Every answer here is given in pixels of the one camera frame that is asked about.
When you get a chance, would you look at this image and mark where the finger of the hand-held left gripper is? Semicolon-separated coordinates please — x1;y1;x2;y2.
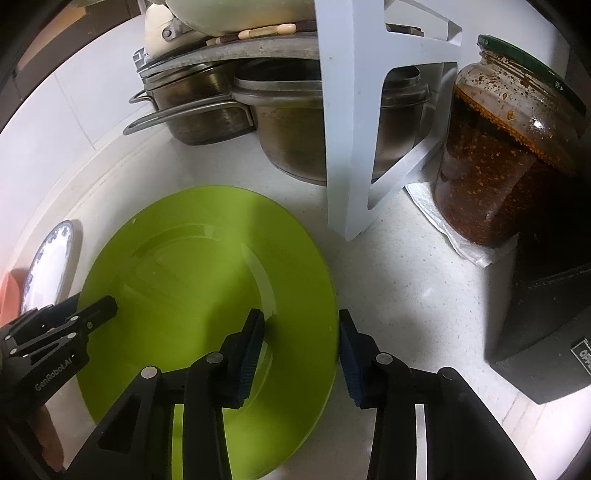
0;293;82;348
18;295;118;359

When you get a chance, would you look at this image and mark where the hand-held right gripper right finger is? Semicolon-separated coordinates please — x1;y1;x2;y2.
338;308;539;480

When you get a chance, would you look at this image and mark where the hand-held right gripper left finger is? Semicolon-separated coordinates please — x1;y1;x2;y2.
65;308;266;480

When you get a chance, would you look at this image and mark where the blue patterned white plate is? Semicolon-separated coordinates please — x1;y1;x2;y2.
21;220;77;315

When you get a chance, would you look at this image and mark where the green plate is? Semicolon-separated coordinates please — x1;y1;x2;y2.
76;186;340;479

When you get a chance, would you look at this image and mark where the person's left hand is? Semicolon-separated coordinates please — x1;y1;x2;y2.
32;401;65;469

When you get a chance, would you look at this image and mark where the pink plate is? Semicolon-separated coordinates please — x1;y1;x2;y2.
0;270;28;326

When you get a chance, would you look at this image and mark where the white paper towel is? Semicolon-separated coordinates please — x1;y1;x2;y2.
405;181;520;268

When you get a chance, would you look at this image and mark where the black box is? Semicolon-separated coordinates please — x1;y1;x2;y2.
489;231;591;404

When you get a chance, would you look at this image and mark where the large steel pot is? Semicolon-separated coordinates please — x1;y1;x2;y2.
231;60;432;185

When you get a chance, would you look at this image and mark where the glass chili sauce jar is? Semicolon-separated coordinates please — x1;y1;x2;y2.
434;34;587;247

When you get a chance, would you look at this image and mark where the white shelf rack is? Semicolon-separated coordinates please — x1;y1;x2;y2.
314;0;465;243

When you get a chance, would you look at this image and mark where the cream kettle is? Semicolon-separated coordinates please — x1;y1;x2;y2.
144;4;185;56

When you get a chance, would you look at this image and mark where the grey round board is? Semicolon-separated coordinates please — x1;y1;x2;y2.
139;34;324;75

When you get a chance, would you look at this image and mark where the white ceramic pot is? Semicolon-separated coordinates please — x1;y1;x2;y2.
164;0;319;35

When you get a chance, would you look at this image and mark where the small steel pot with handles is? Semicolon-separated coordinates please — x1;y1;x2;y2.
122;62;257;146

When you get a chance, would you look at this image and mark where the cream utensil handle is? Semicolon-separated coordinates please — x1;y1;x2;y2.
238;23;296;40

